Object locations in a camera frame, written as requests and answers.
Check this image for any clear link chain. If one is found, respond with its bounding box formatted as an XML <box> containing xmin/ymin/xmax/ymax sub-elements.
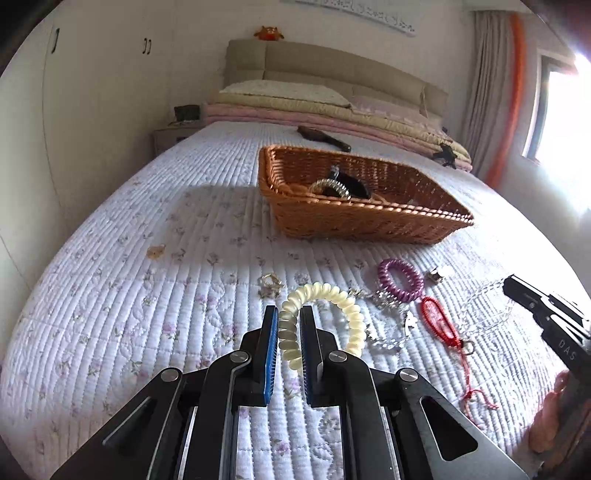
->
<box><xmin>456</xmin><ymin>276</ymin><xmax>517</xmax><ymax>343</ymax></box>

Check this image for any silver charm bracelet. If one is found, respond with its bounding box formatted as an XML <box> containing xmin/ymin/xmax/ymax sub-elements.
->
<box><xmin>347</xmin><ymin>287</ymin><xmax>420</xmax><ymax>355</ymax></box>

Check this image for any pink pillow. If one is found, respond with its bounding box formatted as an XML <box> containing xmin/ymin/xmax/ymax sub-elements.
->
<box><xmin>347</xmin><ymin>95</ymin><xmax>437</xmax><ymax>123</ymax></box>

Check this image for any purple spiral hair tie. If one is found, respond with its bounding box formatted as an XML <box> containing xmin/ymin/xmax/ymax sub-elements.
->
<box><xmin>377</xmin><ymin>258</ymin><xmax>424</xmax><ymax>305</ymax></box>

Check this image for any small black object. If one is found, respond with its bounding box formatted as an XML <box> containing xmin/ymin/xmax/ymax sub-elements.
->
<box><xmin>433</xmin><ymin>143</ymin><xmax>458</xmax><ymax>169</ymax></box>

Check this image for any red cord bracelet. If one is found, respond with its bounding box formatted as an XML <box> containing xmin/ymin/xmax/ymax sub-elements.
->
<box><xmin>419</xmin><ymin>295</ymin><xmax>500</xmax><ymax>412</ymax></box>

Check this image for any cream spiral hair tie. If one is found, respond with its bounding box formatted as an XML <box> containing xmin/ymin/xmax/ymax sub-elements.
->
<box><xmin>277</xmin><ymin>282</ymin><xmax>365</xmax><ymax>371</ymax></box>

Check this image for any beige nightstand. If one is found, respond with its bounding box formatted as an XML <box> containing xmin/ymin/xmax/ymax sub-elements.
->
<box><xmin>152</xmin><ymin>121</ymin><xmax>205</xmax><ymax>158</ymax></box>

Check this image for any window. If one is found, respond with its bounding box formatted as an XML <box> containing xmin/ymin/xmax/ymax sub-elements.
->
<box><xmin>521</xmin><ymin>54</ymin><xmax>591</xmax><ymax>163</ymax></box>

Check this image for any dark wooden hairbrush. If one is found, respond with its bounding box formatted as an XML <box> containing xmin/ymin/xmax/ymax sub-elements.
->
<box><xmin>297</xmin><ymin>124</ymin><xmax>353</xmax><ymax>153</ymax></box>

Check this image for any person's right hand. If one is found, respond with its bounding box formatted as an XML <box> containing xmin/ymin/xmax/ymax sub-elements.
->
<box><xmin>529</xmin><ymin>369</ymin><xmax>570</xmax><ymax>455</ymax></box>

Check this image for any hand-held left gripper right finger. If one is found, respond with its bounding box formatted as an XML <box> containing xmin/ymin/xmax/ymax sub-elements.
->
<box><xmin>299</xmin><ymin>305</ymin><xmax>530</xmax><ymax>480</ymax></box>

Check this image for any beige padded headboard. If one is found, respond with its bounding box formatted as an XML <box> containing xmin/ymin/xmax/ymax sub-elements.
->
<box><xmin>224</xmin><ymin>39</ymin><xmax>450</xmax><ymax>115</ymax></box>

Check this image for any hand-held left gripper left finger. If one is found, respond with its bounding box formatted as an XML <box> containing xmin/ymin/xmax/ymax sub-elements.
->
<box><xmin>51</xmin><ymin>305</ymin><xmax>280</xmax><ymax>480</ymax></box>

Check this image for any folded cream blanket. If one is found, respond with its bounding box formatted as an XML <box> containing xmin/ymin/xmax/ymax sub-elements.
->
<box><xmin>216</xmin><ymin>92</ymin><xmax>471</xmax><ymax>160</ymax></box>

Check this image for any floral quilted bedspread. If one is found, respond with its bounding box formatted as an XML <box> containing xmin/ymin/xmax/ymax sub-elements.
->
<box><xmin>0</xmin><ymin>121</ymin><xmax>588</xmax><ymax>480</ymax></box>

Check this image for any black hair accessory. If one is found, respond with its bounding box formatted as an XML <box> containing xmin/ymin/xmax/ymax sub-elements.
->
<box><xmin>329</xmin><ymin>165</ymin><xmax>372</xmax><ymax>200</ymax></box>

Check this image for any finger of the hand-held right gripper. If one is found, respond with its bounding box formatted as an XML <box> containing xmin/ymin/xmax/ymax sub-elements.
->
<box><xmin>532</xmin><ymin>295</ymin><xmax>591</xmax><ymax>343</ymax></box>
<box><xmin>502</xmin><ymin>274</ymin><xmax>561</xmax><ymax>319</ymax></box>

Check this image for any small gold brooch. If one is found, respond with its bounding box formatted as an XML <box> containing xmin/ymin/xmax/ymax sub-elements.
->
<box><xmin>257</xmin><ymin>272</ymin><xmax>283</xmax><ymax>298</ymax></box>

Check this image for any brown wicker basket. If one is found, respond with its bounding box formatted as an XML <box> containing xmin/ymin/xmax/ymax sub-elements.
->
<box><xmin>257</xmin><ymin>144</ymin><xmax>475</xmax><ymax>244</ymax></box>

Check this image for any folded pink blanket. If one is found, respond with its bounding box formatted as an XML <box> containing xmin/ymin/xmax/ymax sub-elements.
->
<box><xmin>203</xmin><ymin>103</ymin><xmax>472</xmax><ymax>173</ymax></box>

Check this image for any beige curtain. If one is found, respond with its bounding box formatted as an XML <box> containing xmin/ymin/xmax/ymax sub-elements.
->
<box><xmin>455</xmin><ymin>9</ymin><xmax>514</xmax><ymax>178</ymax></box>

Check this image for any white wall banner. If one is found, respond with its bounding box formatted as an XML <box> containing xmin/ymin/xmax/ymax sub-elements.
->
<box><xmin>295</xmin><ymin>0</ymin><xmax>419</xmax><ymax>35</ymax></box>

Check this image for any clear spiral hair tie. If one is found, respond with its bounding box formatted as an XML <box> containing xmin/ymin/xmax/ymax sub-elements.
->
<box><xmin>307</xmin><ymin>178</ymin><xmax>352</xmax><ymax>200</ymax></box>

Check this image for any white floral pillow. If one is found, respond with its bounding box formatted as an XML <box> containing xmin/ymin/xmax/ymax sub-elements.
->
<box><xmin>221</xmin><ymin>79</ymin><xmax>350</xmax><ymax>110</ymax></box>

